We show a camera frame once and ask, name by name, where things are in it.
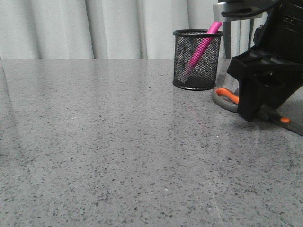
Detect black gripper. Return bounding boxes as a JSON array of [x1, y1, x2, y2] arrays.
[[227, 0, 303, 121]]

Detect black mesh pen cup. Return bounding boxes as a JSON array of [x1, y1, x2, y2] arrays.
[[173, 29, 223, 91]]

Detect pink highlighter pen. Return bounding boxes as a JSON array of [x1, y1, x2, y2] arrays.
[[182, 21, 222, 83]]

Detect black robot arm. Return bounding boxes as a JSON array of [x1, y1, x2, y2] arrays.
[[214, 0, 303, 121]]

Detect grey orange scissors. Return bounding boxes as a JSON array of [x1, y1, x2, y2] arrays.
[[211, 88, 303, 136]]

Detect grey curtain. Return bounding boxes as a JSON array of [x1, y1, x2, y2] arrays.
[[0, 0, 303, 60]]

